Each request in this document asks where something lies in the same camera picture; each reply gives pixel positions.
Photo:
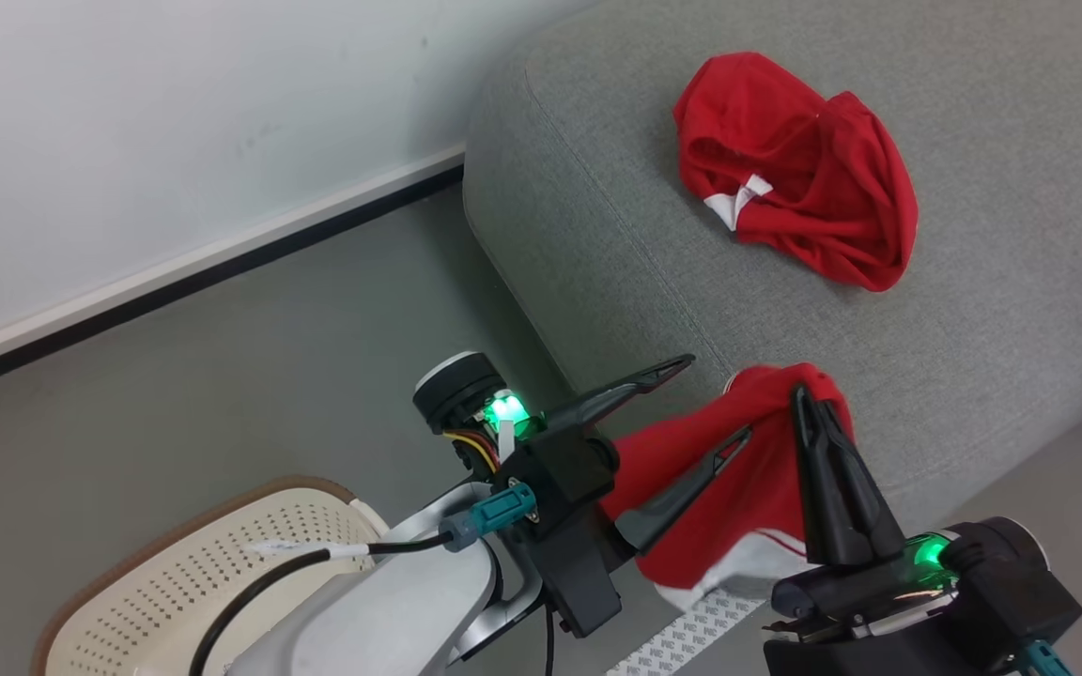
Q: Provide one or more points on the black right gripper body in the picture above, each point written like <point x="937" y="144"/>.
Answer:
<point x="860" y="629"/>

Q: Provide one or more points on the grey fabric sofa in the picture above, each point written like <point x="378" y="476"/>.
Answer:
<point x="597" y="188"/>

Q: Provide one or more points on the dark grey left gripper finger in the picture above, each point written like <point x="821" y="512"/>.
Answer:
<point x="668" y="498"/>
<point x="616" y="390"/>

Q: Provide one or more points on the red shirt with white collar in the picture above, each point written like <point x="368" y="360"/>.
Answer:
<point x="832" y="188"/>

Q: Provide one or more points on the cream perforated laundry basket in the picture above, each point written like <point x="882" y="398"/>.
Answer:
<point x="175" y="582"/>

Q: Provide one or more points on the white printed tape strip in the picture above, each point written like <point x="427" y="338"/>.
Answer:
<point x="682" y="638"/>

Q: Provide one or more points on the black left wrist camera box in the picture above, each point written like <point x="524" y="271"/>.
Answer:
<point x="579" y="582"/>

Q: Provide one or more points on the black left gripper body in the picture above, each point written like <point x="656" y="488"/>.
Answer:
<point x="564" y="479"/>

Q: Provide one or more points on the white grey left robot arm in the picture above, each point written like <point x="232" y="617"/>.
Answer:
<point x="400" y="610"/>

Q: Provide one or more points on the white and black baseboard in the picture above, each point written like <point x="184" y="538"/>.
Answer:
<point x="175" y="272"/>

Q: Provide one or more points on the red garment with white trim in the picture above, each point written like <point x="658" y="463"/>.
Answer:
<point x="766" y="488"/>

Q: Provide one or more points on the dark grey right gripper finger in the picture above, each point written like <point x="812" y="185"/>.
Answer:
<point x="874" y="526"/>
<point x="823" y="507"/>

